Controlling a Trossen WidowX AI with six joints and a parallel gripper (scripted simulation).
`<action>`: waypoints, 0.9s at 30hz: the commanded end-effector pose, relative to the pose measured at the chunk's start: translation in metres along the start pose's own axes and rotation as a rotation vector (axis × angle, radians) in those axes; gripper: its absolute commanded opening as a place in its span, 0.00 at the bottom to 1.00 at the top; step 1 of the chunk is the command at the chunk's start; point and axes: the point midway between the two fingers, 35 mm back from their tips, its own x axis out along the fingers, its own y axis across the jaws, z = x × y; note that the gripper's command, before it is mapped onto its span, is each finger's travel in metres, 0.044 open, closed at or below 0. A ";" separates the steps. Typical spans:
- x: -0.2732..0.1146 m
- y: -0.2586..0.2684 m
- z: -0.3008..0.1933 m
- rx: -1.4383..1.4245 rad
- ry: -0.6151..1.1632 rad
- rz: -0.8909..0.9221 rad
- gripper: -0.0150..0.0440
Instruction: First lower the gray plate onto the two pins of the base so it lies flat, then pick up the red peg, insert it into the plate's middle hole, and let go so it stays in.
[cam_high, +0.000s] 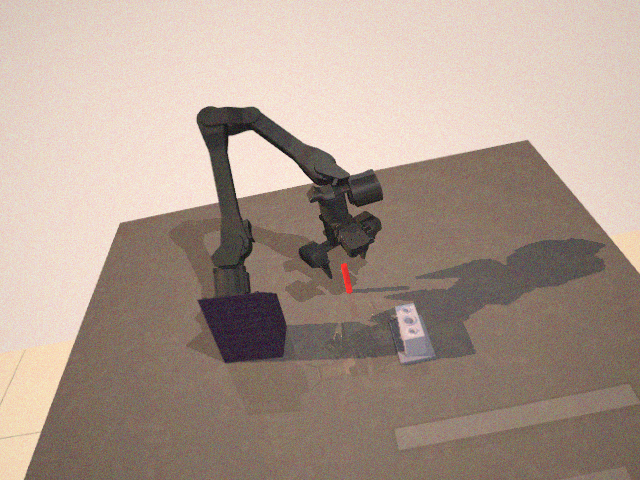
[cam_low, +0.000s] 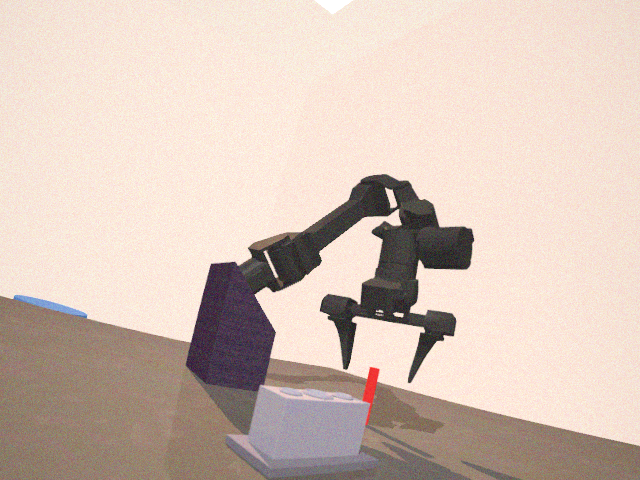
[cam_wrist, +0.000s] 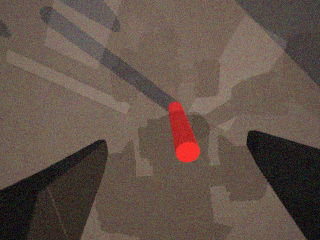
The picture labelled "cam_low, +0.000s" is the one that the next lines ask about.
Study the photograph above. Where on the red peg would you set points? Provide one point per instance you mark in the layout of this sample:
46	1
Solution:
370	388

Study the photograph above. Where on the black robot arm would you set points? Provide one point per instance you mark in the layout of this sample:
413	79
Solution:
419	238

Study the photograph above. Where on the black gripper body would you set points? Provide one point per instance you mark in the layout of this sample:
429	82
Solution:
434	322

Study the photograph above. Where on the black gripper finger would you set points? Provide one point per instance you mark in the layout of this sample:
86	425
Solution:
346	330
426	342

